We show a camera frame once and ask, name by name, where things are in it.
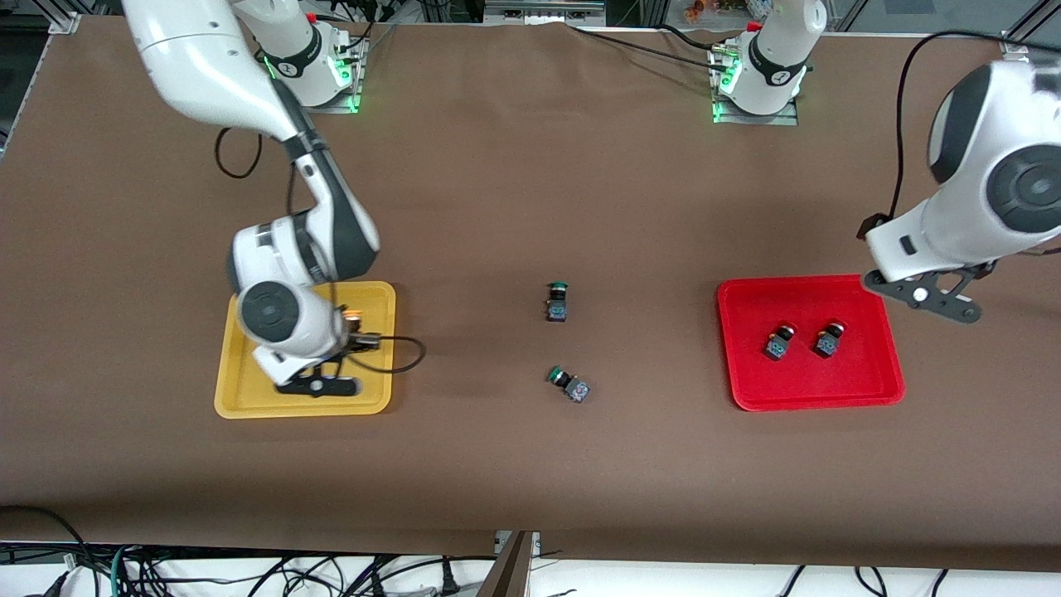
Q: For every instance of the black power plug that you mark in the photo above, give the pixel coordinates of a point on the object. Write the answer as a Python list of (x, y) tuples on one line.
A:
[(450, 580)]

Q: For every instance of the dark table support post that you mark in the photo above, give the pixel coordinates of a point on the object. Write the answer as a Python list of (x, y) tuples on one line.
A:
[(510, 572)]

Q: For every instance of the brown table cover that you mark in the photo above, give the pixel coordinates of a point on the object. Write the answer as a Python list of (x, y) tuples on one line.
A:
[(530, 191)]

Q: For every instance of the red push button switch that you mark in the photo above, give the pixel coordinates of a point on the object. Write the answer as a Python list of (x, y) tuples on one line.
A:
[(826, 344), (777, 348)]

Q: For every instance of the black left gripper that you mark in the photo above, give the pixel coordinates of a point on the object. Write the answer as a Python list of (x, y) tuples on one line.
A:
[(867, 225)]

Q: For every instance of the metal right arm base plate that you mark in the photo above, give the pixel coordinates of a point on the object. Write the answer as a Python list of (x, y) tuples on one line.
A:
[(352, 95)]

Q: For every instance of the silver corner bracket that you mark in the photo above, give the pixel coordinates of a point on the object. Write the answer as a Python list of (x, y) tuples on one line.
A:
[(1015, 47), (65, 22)]

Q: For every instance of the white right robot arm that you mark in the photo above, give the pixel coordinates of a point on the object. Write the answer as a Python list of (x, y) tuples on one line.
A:
[(207, 66)]

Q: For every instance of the yellow push button switch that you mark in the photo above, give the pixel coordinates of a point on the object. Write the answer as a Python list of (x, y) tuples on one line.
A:
[(352, 317)]

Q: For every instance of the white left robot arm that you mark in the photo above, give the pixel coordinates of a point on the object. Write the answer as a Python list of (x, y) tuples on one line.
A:
[(978, 207)]

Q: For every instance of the green push button switch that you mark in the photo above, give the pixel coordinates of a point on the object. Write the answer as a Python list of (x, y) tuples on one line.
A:
[(577, 390), (556, 310)]

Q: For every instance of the colourful background object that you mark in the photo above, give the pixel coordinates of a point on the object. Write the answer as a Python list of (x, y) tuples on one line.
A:
[(704, 10)]

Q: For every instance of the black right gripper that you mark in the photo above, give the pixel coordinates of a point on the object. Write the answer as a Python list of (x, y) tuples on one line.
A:
[(354, 341)]

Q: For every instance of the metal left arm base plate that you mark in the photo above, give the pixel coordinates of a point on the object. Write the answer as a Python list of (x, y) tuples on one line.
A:
[(792, 116)]

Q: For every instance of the yellow plastic tray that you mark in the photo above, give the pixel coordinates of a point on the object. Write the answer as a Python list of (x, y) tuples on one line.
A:
[(373, 390)]

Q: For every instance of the silver aluminium frame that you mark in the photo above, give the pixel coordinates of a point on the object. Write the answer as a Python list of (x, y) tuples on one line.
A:
[(543, 12)]

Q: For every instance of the red plastic tray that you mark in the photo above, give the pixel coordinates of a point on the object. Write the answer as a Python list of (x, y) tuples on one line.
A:
[(812, 390)]

